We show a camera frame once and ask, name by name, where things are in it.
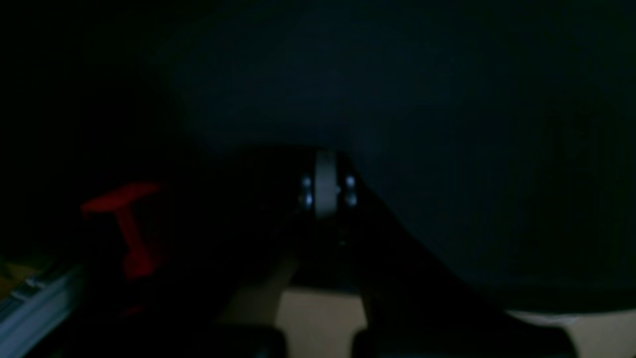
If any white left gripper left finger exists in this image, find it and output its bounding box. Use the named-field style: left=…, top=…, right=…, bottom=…
left=67, top=147, right=341, bottom=358

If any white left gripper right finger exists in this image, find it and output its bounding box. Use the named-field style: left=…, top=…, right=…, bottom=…
left=338, top=152, right=578, bottom=358

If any red black clamp bottom edge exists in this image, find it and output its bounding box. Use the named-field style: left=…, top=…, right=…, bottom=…
left=79, top=181, right=167, bottom=316

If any black table cloth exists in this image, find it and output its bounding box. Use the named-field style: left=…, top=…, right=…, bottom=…
left=0, top=0, right=636, bottom=314

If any aluminium frame rail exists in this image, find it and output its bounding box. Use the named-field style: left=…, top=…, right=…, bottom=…
left=0, top=262, right=86, bottom=358

